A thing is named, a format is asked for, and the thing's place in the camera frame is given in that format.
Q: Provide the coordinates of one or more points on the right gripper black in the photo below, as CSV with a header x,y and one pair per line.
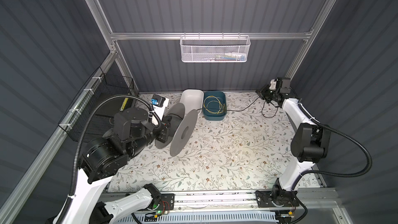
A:
x,y
261,91

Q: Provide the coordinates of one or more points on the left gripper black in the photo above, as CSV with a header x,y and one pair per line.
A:
x,y
163,128

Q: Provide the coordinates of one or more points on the grey foam spool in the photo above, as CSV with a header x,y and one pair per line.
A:
x,y
181,127

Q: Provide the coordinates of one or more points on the white plastic bin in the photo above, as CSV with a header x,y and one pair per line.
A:
x,y
192,99

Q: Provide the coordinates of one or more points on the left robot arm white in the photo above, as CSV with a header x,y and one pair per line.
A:
x,y
98,162

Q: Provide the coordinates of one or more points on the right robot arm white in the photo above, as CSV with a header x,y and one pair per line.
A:
x,y
309,145

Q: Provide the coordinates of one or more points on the yellow strip in basket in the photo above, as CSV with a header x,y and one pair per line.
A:
x,y
124,104

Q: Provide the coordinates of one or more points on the black pad in basket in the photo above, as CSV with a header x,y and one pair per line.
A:
x,y
109,109

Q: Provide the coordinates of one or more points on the teal plastic bin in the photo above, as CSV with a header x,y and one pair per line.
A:
x,y
214,105

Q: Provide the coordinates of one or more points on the white wire mesh basket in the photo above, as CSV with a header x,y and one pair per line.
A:
x,y
214,48

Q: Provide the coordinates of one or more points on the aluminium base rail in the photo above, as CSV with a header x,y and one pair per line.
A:
x,y
205,207

